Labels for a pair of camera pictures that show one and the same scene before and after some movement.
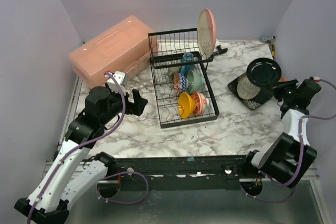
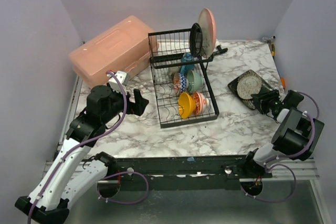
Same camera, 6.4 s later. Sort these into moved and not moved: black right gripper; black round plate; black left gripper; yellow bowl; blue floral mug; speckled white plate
Moved: black right gripper; black round plate
Not moved: blue floral mug; speckled white plate; black left gripper; yellow bowl
